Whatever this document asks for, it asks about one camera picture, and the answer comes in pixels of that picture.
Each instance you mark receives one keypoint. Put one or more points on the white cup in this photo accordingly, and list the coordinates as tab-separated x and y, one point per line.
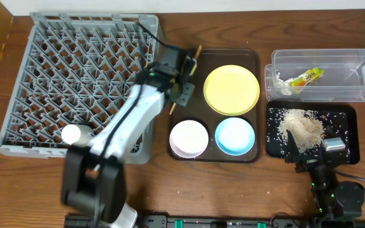
76	134

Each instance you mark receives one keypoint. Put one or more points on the black waste tray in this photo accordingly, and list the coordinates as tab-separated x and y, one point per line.
350	126

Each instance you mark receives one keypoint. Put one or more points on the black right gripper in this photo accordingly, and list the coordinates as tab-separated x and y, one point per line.
307	161

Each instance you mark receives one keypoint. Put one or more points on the green orange snack wrapper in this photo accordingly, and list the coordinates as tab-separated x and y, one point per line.
309	76

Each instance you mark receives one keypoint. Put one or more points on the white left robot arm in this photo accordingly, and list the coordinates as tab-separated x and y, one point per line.
94	177

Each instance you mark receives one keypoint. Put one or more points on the clear plastic waste bin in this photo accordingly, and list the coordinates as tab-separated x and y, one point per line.
343	79

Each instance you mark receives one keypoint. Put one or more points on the wooden chopstick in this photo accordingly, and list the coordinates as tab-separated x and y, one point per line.
182	89

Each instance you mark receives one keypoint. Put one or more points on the black equipment rail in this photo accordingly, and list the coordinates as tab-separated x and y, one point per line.
162	221

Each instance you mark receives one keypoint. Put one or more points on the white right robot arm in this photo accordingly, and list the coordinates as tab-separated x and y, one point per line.
335	199

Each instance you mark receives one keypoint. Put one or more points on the grey dishwasher rack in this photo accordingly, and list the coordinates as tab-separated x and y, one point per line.
76	69

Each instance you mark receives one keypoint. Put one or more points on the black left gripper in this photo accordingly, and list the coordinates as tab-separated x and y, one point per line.
185	80

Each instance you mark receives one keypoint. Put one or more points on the pile of rice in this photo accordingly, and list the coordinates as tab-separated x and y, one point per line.
308	128

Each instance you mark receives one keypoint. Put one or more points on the pink small bowl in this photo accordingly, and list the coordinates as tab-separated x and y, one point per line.
188	139

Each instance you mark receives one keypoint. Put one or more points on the yellow round plate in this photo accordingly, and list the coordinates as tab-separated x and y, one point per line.
231	90

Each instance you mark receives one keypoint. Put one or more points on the dark brown serving tray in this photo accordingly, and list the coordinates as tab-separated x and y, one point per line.
197	108

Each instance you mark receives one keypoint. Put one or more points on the light blue bowl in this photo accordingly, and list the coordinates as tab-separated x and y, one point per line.
235	136

